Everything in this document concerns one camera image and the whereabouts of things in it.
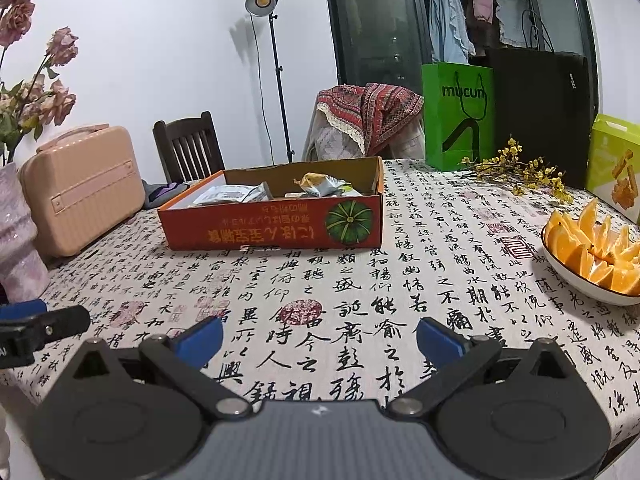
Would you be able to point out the black paper bag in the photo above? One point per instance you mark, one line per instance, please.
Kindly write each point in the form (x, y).
(540, 110)

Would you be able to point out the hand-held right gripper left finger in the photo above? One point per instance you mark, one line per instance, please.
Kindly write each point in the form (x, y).
(200, 337)

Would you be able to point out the orange silver snack packet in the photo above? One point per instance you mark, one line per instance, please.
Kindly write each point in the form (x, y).
(320, 184)

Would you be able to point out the dark wooden chair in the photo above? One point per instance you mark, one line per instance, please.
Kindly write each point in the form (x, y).
(190, 150)

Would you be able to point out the yellow flower sprig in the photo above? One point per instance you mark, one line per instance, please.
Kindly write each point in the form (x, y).
(510, 160)

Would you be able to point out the silver white snack packet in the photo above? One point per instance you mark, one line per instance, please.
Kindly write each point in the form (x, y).
(230, 194)

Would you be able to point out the light blue hanging garment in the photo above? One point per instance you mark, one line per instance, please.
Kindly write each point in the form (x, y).
(447, 20)

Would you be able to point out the orange cardboard box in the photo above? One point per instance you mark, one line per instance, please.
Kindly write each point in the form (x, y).
(275, 225)

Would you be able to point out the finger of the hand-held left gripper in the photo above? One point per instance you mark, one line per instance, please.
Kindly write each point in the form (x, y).
(22, 310)
(60, 325)

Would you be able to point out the green paper bag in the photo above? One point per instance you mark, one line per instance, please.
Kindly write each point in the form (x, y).
(450, 125)

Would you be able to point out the white hanging garment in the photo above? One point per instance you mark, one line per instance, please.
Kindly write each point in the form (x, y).
(515, 20)

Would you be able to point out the red patterned cloth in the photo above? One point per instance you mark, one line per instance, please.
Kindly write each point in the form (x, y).
(380, 110)

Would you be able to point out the white ceramic bowl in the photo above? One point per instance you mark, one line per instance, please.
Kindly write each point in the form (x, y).
(565, 275)

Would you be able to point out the bowl of orange slices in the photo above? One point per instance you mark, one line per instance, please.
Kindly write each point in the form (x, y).
(580, 255)

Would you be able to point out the pink hard-shell suitcase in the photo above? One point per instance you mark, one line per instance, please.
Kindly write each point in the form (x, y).
(85, 195)

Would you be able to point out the dark framed glass door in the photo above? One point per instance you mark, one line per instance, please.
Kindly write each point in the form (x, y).
(370, 25)

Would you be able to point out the pink white vase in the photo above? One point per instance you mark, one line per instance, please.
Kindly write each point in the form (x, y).
(20, 235)

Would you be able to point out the pink rose bouquet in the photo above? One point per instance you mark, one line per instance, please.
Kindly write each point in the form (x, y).
(62, 47)

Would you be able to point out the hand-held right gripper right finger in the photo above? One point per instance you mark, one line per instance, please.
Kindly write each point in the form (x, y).
(440, 340)

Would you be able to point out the grey purple pouch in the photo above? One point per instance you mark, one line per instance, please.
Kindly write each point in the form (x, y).
(162, 194)

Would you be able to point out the studio light on stand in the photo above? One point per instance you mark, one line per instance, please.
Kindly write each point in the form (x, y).
(261, 1)

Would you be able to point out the yellow-green gift box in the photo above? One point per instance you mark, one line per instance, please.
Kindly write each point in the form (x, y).
(615, 170)

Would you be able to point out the pink hanging garment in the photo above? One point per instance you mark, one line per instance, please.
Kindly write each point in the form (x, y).
(482, 0)

